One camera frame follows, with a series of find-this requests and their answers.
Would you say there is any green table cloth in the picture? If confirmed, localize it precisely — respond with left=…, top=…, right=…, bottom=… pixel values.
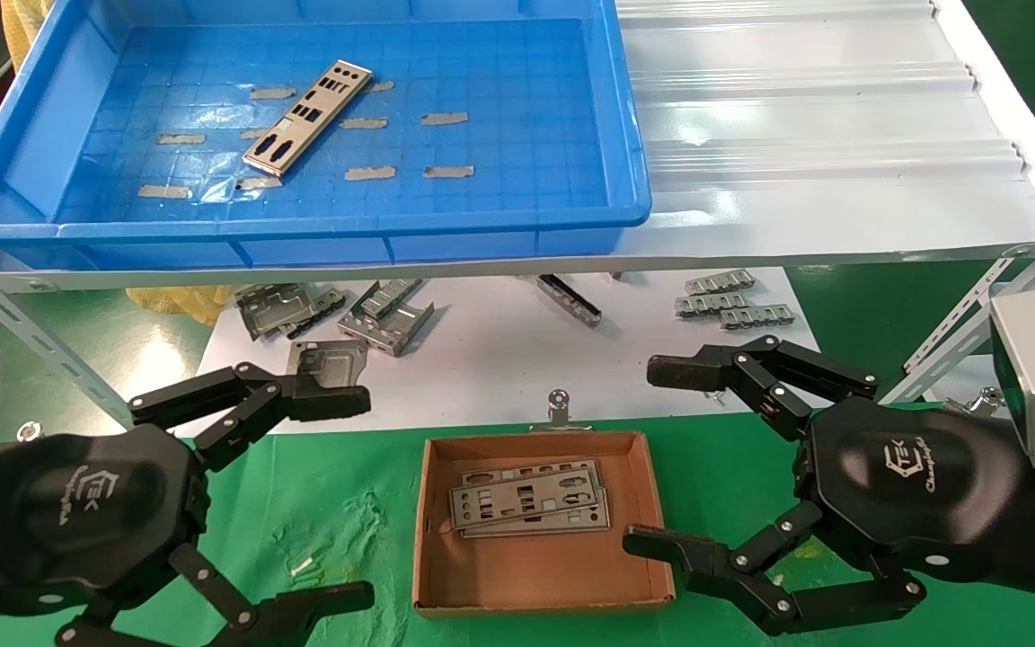
left=0, top=404, right=1035, bottom=647

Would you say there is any blue plastic tray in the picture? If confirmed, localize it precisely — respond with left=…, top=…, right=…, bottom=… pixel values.
left=0, top=0, right=653, bottom=270

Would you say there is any white metal shelf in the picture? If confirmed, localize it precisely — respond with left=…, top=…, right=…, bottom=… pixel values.
left=0, top=0, right=1035, bottom=293

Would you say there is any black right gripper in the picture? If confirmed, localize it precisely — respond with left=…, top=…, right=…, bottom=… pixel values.
left=623, top=335, right=1035, bottom=637

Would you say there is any small notched metal strip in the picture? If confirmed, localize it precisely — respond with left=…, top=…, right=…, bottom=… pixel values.
left=685, top=270, right=756, bottom=296
left=720, top=306, right=795, bottom=331
left=675, top=292, right=749, bottom=318

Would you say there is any grey stamped metal bracket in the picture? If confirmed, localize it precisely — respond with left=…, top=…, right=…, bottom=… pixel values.
left=358, top=279, right=426, bottom=320
left=288, top=339, right=368, bottom=392
left=338, top=301, right=436, bottom=358
left=284, top=286, right=349, bottom=341
left=234, top=283, right=321, bottom=342

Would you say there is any long grey metal strip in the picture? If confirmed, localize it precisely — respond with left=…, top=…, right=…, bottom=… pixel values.
left=535, top=274, right=604, bottom=326

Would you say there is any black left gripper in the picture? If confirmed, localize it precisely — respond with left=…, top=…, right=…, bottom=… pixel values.
left=0, top=362, right=376, bottom=647

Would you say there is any white board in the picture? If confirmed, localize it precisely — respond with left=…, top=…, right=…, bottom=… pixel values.
left=194, top=267, right=822, bottom=439

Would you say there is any white perforated shelf brace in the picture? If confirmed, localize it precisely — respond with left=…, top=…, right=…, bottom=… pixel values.
left=0, top=241, right=134, bottom=419
left=877, top=306, right=996, bottom=405
left=902, top=235, right=1035, bottom=374

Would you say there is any brown cardboard box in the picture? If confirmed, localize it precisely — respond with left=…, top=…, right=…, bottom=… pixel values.
left=411, top=430, right=677, bottom=619

